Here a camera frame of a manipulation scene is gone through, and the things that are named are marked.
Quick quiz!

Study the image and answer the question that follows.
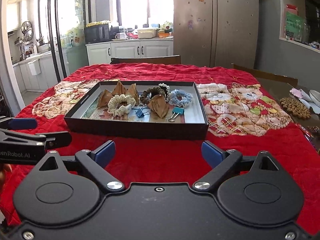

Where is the teal binder clip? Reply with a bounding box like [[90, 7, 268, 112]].
[[168, 106, 184, 122]]

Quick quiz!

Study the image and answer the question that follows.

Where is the light blue crochet scrunchie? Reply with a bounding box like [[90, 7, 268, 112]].
[[169, 89, 193, 107]]

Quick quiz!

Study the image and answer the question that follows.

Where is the white mug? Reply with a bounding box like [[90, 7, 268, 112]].
[[115, 32, 127, 40]]

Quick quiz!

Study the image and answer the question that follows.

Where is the black shallow box tray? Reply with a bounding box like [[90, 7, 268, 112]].
[[65, 81, 209, 140]]

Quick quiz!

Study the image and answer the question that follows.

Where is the blue binder clip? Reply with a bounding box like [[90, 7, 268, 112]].
[[135, 106, 150, 119]]

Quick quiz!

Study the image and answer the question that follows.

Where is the brown crochet scrunchie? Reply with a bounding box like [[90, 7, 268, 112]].
[[139, 86, 166, 105]]

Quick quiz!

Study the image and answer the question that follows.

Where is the white black crochet scrunchie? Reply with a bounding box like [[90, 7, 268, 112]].
[[158, 83, 170, 102]]

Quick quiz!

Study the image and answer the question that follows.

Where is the silver double door refrigerator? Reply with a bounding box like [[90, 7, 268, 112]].
[[174, 0, 259, 68]]

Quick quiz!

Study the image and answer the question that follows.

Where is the cream plastic container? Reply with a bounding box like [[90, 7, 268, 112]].
[[137, 28, 158, 39]]

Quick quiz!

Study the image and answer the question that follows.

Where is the black microwave oven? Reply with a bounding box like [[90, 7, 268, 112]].
[[84, 23, 111, 44]]

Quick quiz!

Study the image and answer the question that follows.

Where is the cream crochet scrunchie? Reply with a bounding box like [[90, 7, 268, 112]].
[[107, 94, 136, 116]]

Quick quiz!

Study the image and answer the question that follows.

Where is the brown beaded mat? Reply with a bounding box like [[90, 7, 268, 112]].
[[280, 97, 311, 120]]

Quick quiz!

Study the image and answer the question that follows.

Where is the green card on shelf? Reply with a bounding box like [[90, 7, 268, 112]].
[[285, 11, 305, 41]]

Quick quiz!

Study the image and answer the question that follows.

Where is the white wall shelf unit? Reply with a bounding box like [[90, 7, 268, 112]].
[[278, 0, 320, 53]]

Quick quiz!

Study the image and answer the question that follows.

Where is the brown triangular snack packet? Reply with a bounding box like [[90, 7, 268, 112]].
[[97, 89, 113, 108]]

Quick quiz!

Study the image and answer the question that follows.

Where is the white kitchen cabinet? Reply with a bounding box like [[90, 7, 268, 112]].
[[86, 38, 174, 65]]

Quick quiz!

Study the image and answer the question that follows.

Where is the white hanging bin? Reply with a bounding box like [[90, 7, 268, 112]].
[[28, 59, 41, 76]]

